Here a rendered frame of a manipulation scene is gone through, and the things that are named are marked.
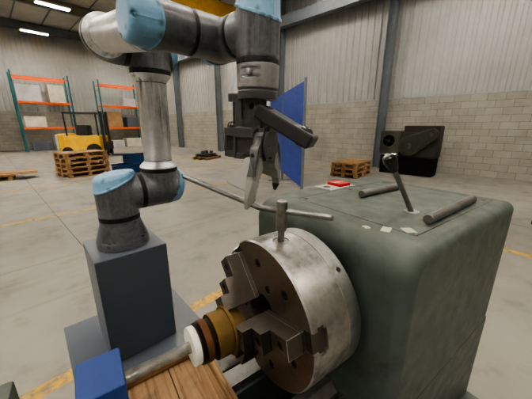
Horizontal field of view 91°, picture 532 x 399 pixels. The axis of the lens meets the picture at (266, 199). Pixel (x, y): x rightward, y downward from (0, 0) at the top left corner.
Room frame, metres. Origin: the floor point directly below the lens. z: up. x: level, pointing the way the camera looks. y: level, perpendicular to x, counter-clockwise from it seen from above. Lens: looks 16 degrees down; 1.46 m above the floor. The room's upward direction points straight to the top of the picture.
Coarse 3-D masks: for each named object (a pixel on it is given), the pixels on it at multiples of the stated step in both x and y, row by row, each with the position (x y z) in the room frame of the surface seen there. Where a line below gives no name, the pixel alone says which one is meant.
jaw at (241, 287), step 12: (240, 252) 0.53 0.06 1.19; (228, 264) 0.50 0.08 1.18; (240, 264) 0.51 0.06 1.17; (228, 276) 0.50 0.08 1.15; (240, 276) 0.49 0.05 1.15; (228, 288) 0.46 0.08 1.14; (240, 288) 0.47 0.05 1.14; (252, 288) 0.48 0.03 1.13; (216, 300) 0.46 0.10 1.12; (228, 300) 0.45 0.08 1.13; (240, 300) 0.46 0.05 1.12; (252, 300) 0.49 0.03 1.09
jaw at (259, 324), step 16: (256, 320) 0.41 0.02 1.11; (272, 320) 0.41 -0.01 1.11; (240, 336) 0.38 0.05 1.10; (256, 336) 0.38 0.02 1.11; (272, 336) 0.37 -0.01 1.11; (288, 336) 0.35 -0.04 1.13; (304, 336) 0.36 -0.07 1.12; (320, 336) 0.36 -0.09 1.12; (288, 352) 0.34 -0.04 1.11; (304, 352) 0.36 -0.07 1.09; (320, 352) 0.36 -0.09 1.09
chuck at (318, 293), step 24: (264, 240) 0.49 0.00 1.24; (288, 240) 0.50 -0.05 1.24; (264, 264) 0.46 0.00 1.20; (288, 264) 0.42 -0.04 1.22; (312, 264) 0.44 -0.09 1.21; (264, 288) 0.46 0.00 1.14; (288, 288) 0.40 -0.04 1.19; (312, 288) 0.40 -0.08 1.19; (336, 288) 0.42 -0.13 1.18; (288, 312) 0.40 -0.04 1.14; (312, 312) 0.37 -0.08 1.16; (336, 312) 0.39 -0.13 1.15; (336, 336) 0.37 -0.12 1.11; (264, 360) 0.46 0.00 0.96; (312, 360) 0.35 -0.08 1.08; (336, 360) 0.38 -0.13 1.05; (288, 384) 0.39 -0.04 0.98; (312, 384) 0.35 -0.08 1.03
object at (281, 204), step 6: (276, 204) 0.49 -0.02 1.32; (282, 204) 0.48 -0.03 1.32; (276, 210) 0.49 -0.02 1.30; (282, 210) 0.48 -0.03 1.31; (276, 216) 0.49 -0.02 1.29; (282, 216) 0.48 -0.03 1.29; (276, 222) 0.49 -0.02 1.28; (282, 222) 0.48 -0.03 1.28; (276, 228) 0.49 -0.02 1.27; (282, 228) 0.48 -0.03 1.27; (282, 234) 0.49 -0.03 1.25; (282, 240) 0.49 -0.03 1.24
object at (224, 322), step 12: (216, 312) 0.42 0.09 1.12; (228, 312) 0.41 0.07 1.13; (240, 312) 0.43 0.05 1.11; (192, 324) 0.40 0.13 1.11; (204, 324) 0.39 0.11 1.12; (216, 324) 0.39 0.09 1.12; (228, 324) 0.40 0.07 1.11; (204, 336) 0.37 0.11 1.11; (216, 336) 0.38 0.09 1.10; (228, 336) 0.38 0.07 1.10; (204, 348) 0.36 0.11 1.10; (216, 348) 0.37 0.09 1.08; (228, 348) 0.38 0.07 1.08; (204, 360) 0.36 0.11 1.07
